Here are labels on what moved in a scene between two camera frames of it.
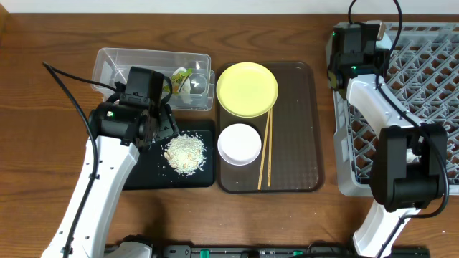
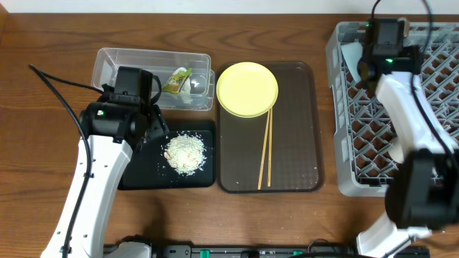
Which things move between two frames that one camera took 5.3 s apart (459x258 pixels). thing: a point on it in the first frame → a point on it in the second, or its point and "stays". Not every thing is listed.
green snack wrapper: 178,78 stays
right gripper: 379,61 → 414,55
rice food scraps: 186,154 stays
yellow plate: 247,89 stays
